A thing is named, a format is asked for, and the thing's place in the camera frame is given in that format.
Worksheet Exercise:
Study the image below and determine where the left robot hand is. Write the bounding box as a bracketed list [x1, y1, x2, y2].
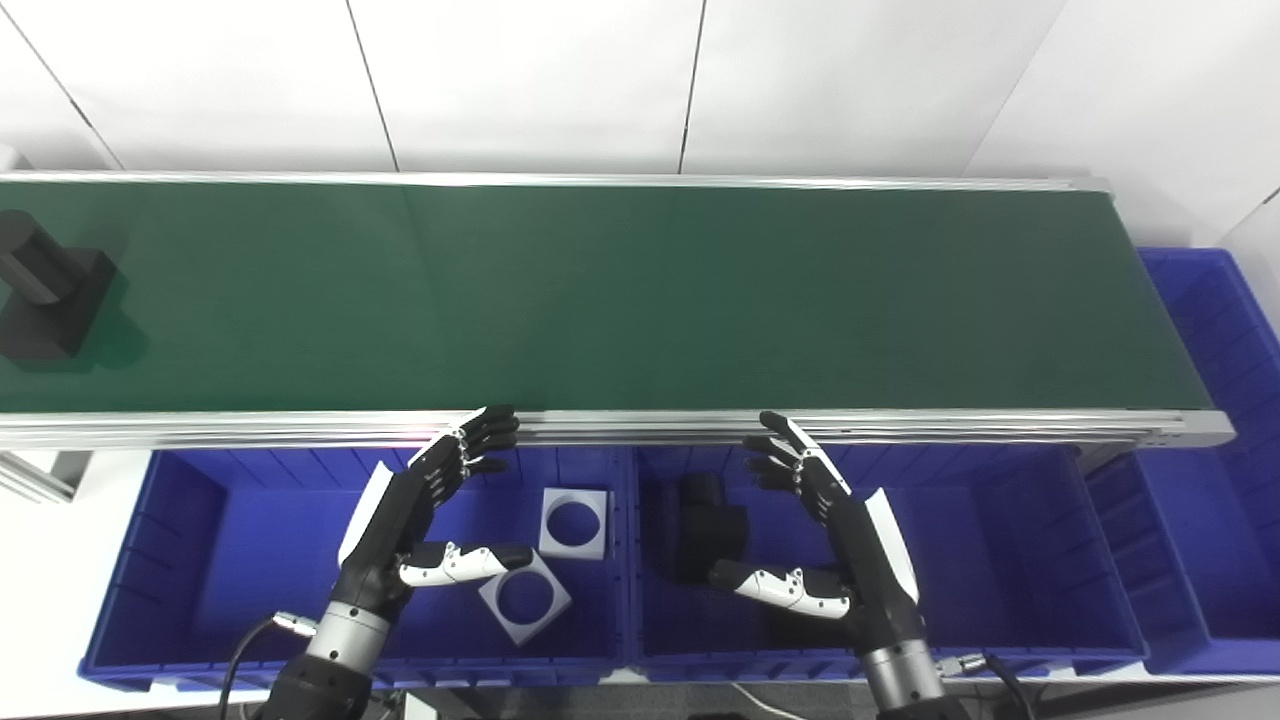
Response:
[337, 404, 534, 613]

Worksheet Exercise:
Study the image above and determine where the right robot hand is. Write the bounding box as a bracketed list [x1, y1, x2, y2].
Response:
[708, 410, 921, 651]

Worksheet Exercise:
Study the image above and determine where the black cylinder-on-block part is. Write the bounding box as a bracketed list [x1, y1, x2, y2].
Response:
[676, 474, 750, 587]
[0, 210, 120, 364]

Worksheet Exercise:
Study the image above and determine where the blue plastic bin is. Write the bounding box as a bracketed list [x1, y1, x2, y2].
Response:
[625, 445, 1151, 687]
[78, 447, 634, 693]
[1085, 248, 1280, 677]

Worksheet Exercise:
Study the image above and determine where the green conveyor belt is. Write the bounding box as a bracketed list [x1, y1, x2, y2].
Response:
[0, 180, 1216, 414]
[0, 170, 1237, 453]

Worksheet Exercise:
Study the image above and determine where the aluminium conveyor leg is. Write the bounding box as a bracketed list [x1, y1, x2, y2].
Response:
[0, 450, 94, 504]

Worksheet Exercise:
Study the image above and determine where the grey square ring plate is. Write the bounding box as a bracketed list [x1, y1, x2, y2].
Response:
[538, 487, 609, 562]
[478, 548, 574, 647]

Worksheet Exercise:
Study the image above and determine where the thin white cable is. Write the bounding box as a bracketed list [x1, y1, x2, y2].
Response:
[730, 683, 793, 720]

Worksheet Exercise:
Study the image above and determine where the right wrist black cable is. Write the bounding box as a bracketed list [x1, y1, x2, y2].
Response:
[938, 651, 1037, 720]

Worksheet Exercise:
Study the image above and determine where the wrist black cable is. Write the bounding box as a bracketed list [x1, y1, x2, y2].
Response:
[938, 651, 1037, 720]
[218, 611, 320, 720]

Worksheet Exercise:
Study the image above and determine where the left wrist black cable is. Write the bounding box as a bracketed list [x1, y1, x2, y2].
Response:
[218, 611, 320, 720]

